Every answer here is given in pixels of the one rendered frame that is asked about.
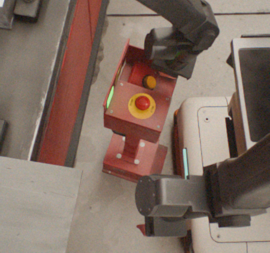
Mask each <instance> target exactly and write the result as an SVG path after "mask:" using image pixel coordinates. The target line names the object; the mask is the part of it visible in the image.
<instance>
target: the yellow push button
mask: <svg viewBox="0 0 270 253"><path fill-rule="evenodd" d="M144 85H145V87H146V89H148V90H151V89H154V88H155V86H156V80H155V78H154V77H153V76H146V77H145V78H144Z"/></svg>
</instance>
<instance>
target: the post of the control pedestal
mask: <svg viewBox="0 0 270 253"><path fill-rule="evenodd" d="M140 140H141V139H138V138H135V137H132V136H131V135H127V134H126V135H125V140H124V148H123V154H124V155H128V156H130V157H133V158H135V157H136V154H137V151H138V147H139V143H140Z"/></svg>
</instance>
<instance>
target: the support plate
mask: <svg viewBox="0 0 270 253"><path fill-rule="evenodd" d="M82 173H83V170H82V169H77V168H70V167H63V166H56V165H52V164H46V163H39V162H32V161H26V160H19V159H13V158H9V157H7V158H6V157H3V156H0V183H1V184H0V253H65V252H66V248H67V245H68V240H69V234H70V231H71V226H72V220H73V215H74V212H75V206H76V201H77V197H78V194H79V188H80V183H81V178H82Z"/></svg>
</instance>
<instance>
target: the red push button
mask: <svg viewBox="0 0 270 253"><path fill-rule="evenodd" d="M134 104H135V105H136V107H137V108H138V109H139V110H146V109H148V107H149V106H150V100H149V99H148V98H147V97H146V96H139V97H138V98H137V99H136V101H135V102H134Z"/></svg>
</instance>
